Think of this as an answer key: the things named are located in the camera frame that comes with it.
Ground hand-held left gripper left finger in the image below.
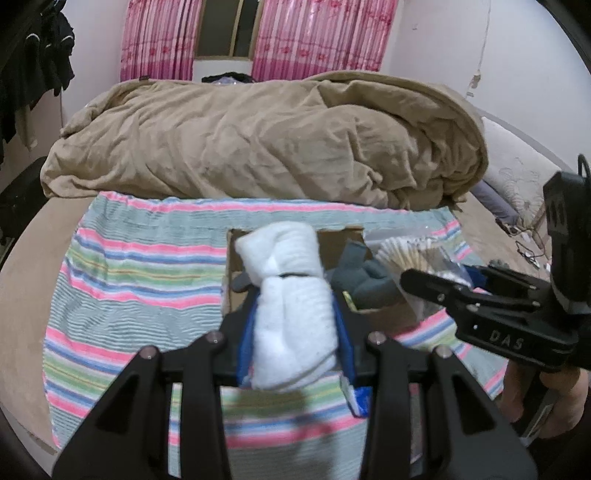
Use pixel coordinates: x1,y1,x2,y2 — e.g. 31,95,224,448
52,290,257,480

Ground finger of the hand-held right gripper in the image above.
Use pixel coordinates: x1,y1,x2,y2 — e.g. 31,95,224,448
466,260,552,305
399,268,579,371

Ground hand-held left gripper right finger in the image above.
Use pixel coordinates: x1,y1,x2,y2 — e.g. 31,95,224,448
331,291,539,480

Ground white socks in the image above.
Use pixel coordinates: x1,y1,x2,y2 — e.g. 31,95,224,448
235,222,338,393

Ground cardboard box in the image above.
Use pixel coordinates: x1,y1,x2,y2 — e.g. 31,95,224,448
224,225,421,330

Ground person's right hand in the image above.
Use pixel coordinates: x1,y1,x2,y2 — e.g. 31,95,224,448
501,357,591,439

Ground blue and white packet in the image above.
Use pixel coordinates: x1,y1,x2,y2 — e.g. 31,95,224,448
341,375,373,419

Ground clear bag of cotton swabs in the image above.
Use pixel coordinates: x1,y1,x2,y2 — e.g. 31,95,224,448
365,229,472,324

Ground grey socks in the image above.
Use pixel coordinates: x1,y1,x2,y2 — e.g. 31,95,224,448
331,240,403,311

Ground white patterned pillow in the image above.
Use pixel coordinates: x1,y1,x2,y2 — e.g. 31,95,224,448
480,115,571,232

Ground striped towel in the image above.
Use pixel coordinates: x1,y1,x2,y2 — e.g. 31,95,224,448
43,191,506,480

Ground tan duvet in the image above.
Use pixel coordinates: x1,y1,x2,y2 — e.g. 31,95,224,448
40,71,489,211

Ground pink curtain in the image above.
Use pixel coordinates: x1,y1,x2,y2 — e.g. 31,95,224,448
120,0,206,83
250,0,399,80

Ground window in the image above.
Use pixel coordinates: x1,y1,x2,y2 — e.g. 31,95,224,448
196,0,264,60

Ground dark hanging clothes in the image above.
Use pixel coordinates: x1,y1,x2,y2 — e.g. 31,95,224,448
0,0,75,164

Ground black cable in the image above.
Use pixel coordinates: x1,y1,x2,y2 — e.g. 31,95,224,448
496,219,552,269

